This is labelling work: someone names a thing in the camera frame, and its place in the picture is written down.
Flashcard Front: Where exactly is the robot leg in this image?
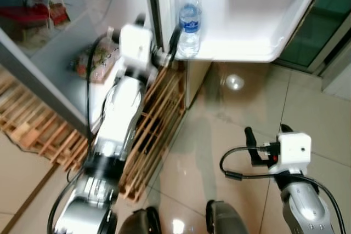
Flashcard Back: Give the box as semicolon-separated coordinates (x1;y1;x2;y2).
205;199;248;234
117;207;163;234

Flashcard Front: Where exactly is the grey steel fridge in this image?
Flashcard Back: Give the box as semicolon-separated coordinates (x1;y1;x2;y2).
0;0;165;136

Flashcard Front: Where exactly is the white fridge door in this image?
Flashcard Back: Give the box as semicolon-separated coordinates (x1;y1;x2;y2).
155;0;331;63

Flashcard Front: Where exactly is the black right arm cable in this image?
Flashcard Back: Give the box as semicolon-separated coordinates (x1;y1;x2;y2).
219;144;347;234

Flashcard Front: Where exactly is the clear water bottle blue label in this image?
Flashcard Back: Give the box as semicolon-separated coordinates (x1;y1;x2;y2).
178;0;203;58

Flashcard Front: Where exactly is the green glass door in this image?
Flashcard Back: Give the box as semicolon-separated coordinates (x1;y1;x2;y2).
274;0;351;75

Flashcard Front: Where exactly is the robot right leg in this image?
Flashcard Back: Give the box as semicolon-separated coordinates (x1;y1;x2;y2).
205;199;248;234

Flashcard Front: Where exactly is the robot left leg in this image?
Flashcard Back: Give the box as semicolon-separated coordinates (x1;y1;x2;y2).
117;207;163;234

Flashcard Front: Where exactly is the red white food bag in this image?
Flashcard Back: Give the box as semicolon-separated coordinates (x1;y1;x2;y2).
0;0;72;33

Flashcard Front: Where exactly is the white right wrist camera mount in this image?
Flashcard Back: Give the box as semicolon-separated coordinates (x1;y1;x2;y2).
271;132;312;175

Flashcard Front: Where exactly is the clear wrapped food package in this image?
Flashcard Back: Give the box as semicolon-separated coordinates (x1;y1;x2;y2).
70;41;122;85

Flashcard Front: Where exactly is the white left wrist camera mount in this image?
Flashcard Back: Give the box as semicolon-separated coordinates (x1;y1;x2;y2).
118;24;155;71

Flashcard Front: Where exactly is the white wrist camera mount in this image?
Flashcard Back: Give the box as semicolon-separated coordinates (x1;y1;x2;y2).
118;24;155;71
271;132;312;175

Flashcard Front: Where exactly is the wooden wine rack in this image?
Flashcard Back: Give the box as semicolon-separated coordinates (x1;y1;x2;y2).
0;61;188;203

